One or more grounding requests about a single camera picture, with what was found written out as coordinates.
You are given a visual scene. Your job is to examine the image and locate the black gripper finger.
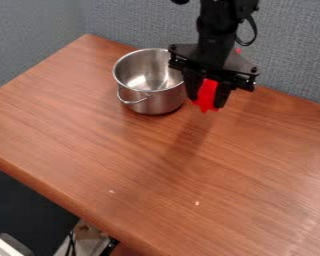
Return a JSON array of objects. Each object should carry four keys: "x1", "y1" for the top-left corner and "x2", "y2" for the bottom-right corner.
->
[
  {"x1": 214, "y1": 82, "x2": 234, "y2": 109},
  {"x1": 183, "y1": 68, "x2": 203, "y2": 101}
]

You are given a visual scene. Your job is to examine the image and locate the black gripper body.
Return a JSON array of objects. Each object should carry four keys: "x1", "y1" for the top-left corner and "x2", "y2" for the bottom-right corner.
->
[{"x1": 169, "y1": 32, "x2": 259, "y2": 93}]

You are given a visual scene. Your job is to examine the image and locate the red plastic block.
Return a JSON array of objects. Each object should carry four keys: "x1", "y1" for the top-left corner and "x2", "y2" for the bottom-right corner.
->
[{"x1": 191, "y1": 47, "x2": 243, "y2": 114}]

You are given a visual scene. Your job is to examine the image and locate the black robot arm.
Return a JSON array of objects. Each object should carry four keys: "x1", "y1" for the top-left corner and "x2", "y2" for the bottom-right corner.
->
[{"x1": 169, "y1": 0, "x2": 259, "y2": 112}]

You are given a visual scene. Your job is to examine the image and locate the stainless steel pot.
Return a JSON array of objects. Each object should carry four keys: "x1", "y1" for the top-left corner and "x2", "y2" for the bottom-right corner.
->
[{"x1": 113, "y1": 48, "x2": 186, "y2": 115}]

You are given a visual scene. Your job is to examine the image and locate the white object at corner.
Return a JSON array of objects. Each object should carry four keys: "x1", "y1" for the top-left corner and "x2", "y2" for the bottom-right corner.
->
[{"x1": 0, "y1": 230, "x2": 24, "y2": 256}]

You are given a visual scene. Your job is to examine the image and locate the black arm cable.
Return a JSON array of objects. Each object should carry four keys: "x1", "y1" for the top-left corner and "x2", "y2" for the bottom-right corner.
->
[{"x1": 234, "y1": 14, "x2": 259, "y2": 48}]

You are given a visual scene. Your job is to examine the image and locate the grey table leg frame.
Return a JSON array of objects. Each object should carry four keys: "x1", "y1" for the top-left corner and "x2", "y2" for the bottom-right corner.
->
[{"x1": 54, "y1": 220, "x2": 119, "y2": 256}]

